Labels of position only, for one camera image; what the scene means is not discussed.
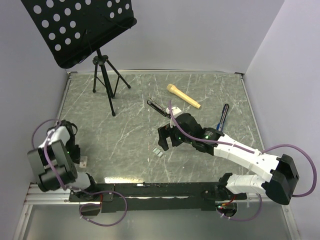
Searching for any black stapler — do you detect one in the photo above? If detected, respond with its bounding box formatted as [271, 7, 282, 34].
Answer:
[147, 98, 171, 119]

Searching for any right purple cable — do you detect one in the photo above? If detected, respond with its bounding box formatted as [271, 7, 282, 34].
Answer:
[168, 100, 316, 223]

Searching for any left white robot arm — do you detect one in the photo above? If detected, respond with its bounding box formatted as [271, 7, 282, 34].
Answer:
[27, 119, 99, 201]

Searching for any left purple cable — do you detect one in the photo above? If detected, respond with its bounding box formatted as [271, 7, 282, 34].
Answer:
[31, 119, 101, 197]

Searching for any black perforated music stand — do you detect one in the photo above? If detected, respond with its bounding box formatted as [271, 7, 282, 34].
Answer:
[22, 0, 137, 101]

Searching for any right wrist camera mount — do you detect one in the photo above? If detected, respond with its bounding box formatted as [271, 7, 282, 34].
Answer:
[165, 106, 183, 128]

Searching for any grey staple strip block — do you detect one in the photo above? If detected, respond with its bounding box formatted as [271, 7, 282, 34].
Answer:
[152, 147, 164, 158]

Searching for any small staple box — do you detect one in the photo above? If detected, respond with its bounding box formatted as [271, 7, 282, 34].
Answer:
[79, 156, 88, 169]

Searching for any beige toy microphone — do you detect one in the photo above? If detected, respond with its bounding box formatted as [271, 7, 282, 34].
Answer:
[166, 84, 201, 109]

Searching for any aluminium table frame rail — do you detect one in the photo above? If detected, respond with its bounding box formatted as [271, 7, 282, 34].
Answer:
[12, 71, 72, 240]

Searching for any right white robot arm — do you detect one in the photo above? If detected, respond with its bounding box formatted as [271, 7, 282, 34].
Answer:
[157, 113, 299, 205]

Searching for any purple cable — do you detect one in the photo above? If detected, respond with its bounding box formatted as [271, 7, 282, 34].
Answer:
[31, 119, 101, 197]
[168, 100, 316, 223]

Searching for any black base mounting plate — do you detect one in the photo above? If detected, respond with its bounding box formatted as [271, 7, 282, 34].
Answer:
[69, 182, 247, 213]

